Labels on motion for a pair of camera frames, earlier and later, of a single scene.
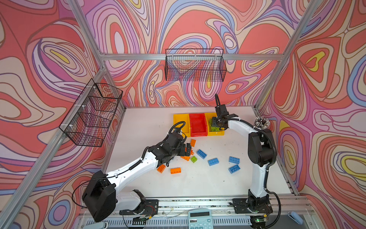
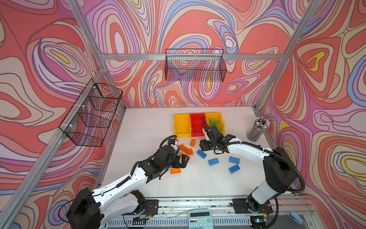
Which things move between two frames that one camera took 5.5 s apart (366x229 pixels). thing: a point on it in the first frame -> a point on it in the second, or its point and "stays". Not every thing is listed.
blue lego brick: x=234 y=169 stays
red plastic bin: x=198 y=124 stays
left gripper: x=183 y=152 -> x=183 y=163
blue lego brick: x=213 y=161 stays
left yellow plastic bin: x=186 y=129 stays
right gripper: x=214 y=122 -> x=203 y=145
